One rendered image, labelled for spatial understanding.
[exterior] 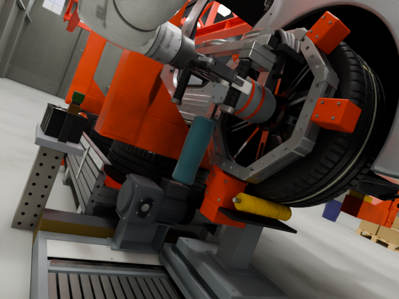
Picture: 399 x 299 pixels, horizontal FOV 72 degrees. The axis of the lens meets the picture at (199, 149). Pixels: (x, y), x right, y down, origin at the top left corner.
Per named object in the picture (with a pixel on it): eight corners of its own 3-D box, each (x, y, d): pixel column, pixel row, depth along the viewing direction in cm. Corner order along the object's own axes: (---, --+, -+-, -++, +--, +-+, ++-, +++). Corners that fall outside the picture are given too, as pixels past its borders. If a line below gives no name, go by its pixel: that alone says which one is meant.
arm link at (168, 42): (151, 53, 58) (175, 66, 61) (167, 12, 58) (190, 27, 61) (138, 56, 66) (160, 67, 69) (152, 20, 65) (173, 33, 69)
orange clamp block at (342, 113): (323, 129, 82) (352, 133, 74) (308, 120, 78) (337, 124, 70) (332, 107, 82) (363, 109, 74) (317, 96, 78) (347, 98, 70)
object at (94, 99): (127, 126, 318) (138, 97, 317) (81, 108, 290) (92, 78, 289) (123, 123, 332) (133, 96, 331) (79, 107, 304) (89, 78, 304)
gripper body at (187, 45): (161, 64, 68) (191, 80, 73) (174, 62, 61) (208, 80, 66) (171, 35, 68) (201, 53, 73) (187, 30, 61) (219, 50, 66)
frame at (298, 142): (292, 202, 82) (361, 28, 80) (278, 198, 78) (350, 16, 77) (202, 158, 128) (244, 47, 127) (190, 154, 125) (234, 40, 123)
